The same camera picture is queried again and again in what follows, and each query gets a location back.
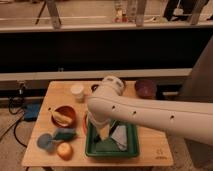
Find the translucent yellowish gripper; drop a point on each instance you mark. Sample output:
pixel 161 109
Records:
pixel 104 132

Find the orange yellow apple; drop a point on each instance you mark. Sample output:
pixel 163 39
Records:
pixel 64 151

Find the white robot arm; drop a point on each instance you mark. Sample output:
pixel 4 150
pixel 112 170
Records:
pixel 191 120

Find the small dark metal cup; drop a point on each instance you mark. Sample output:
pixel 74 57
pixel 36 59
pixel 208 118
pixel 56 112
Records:
pixel 94 87

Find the white plastic cup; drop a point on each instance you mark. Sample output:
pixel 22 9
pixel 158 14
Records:
pixel 77 91

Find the grey folded cloth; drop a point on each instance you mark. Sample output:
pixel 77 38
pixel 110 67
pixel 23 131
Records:
pixel 120 137

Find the green plastic tray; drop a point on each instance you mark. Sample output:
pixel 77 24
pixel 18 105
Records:
pixel 108 147

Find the teal sponge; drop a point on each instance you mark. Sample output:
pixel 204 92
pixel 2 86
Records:
pixel 64 134

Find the yellow banana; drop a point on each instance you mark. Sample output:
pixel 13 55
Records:
pixel 61 119

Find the purple bowl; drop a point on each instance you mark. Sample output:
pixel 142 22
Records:
pixel 145 89

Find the blue round lid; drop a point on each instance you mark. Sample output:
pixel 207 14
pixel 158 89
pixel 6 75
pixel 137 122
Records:
pixel 45 141

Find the blue box on floor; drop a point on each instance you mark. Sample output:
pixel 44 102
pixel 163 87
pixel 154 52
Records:
pixel 31 112

